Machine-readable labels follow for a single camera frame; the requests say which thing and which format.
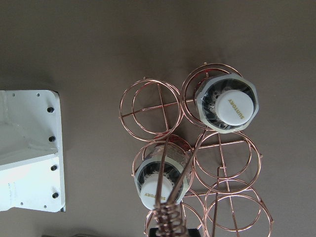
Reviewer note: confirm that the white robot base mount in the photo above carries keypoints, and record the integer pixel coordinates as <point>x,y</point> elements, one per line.
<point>31,151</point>

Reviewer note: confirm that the copper wire bottle basket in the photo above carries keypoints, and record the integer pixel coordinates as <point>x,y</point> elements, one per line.
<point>215,193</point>

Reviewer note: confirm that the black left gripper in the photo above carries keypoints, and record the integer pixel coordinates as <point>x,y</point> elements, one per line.
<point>155,232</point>

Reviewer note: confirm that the tea bottle white cap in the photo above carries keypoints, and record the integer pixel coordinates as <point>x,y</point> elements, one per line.
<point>177,152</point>

